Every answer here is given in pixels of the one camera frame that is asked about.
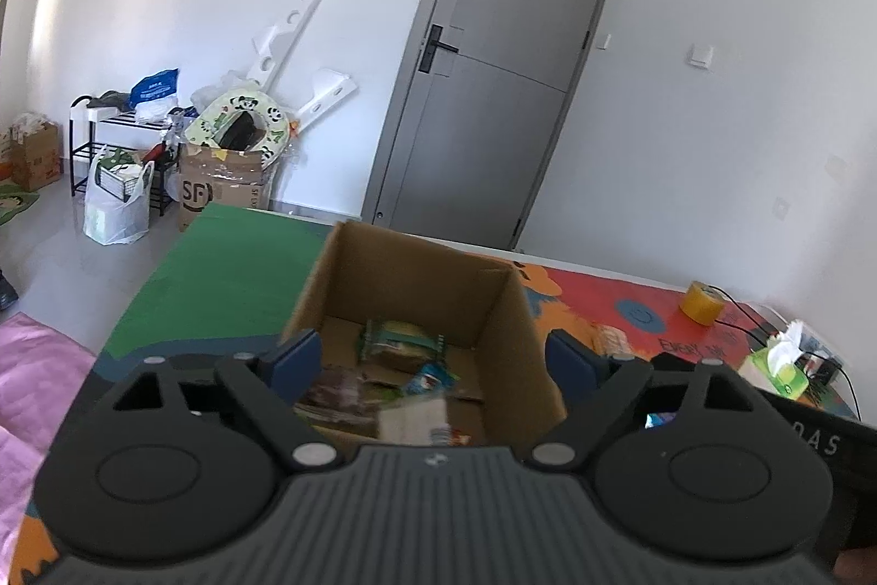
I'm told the black door handle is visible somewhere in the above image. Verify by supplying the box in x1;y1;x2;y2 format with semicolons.
419;24;460;73

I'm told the panda print toilet seat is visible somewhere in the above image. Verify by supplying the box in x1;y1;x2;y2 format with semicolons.
185;88;290;167

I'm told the tall white holed board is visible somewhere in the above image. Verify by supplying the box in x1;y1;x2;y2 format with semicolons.
247;0;330;86

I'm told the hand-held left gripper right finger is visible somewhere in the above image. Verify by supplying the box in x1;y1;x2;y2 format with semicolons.
524;330;789;476

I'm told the green floor mat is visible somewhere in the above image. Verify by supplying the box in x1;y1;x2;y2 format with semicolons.
0;182;42;226

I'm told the black shoe rack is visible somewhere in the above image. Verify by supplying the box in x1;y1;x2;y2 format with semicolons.
69;95;179;216

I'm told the dark purple snack packet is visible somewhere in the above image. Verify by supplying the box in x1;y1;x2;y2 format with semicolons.
294;367;402;422

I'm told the cartoon cat table mat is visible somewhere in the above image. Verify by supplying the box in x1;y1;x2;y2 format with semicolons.
10;203;861;585

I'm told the orange printed cardboard box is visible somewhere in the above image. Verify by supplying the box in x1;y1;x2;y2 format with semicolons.
0;113;61;192

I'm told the green white snack packet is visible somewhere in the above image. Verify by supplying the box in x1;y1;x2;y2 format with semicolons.
358;319;448;372

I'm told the clear plastic bag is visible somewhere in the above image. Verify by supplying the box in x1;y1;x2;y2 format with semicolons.
190;71;244;106

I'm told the blue plastic bag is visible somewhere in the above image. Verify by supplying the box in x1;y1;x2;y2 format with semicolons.
130;69;180;121

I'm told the grey door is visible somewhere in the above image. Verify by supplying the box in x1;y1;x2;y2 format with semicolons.
362;0;626;252

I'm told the yellow tape roll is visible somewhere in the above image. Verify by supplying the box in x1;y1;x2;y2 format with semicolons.
680;281;726;326

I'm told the green white tissue box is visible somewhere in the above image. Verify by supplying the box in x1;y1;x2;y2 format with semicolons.
738;321;810;400

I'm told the black charger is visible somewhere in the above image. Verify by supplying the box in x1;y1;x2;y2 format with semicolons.
808;355;845;386

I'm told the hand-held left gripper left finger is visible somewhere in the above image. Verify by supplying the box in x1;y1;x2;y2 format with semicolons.
65;330;357;476

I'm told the pink blanket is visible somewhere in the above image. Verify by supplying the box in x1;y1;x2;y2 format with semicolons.
0;313;97;559

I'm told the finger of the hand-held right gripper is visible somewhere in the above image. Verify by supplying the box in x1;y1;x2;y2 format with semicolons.
650;354;701;380

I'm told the white plastic bag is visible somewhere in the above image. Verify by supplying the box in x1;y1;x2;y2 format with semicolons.
83;146;155;247

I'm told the short white holed board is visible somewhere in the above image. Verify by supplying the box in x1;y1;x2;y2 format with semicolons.
294;67;358;130

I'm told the taped brown cardboard box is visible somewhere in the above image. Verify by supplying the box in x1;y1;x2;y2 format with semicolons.
178;141;271;233

